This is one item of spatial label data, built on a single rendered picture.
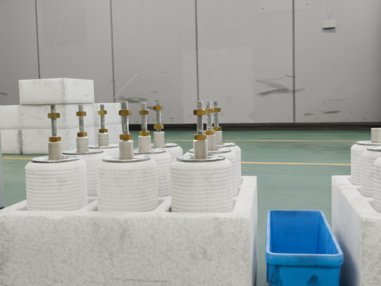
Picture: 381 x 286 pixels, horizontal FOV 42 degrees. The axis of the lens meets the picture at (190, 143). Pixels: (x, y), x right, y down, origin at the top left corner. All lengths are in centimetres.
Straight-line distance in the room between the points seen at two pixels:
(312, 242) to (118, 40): 594
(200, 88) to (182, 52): 52
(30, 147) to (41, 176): 301
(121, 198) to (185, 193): 10
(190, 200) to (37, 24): 691
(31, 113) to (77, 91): 37
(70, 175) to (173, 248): 20
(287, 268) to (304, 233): 29
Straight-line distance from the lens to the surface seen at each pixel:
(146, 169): 76
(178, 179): 74
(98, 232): 74
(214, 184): 73
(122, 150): 78
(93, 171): 90
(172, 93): 642
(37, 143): 376
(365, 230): 71
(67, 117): 364
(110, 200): 76
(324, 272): 75
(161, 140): 101
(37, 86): 375
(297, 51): 601
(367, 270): 73
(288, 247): 103
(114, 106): 421
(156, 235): 72
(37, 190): 80
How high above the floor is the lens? 34
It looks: 4 degrees down
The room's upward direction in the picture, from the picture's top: 1 degrees counter-clockwise
